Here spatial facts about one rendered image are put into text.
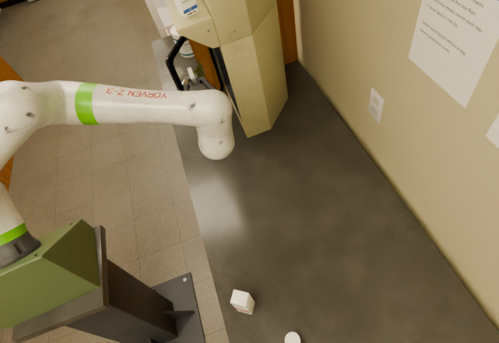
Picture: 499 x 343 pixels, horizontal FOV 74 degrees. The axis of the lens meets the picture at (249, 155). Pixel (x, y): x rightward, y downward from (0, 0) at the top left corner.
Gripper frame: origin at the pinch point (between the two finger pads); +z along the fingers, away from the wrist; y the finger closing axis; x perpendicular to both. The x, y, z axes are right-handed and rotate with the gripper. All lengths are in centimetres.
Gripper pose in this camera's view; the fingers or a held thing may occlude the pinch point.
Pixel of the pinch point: (191, 76)
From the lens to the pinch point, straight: 127.6
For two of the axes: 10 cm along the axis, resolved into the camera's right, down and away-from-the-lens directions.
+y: -9.3, 3.6, -0.6
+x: 1.8, 5.9, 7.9
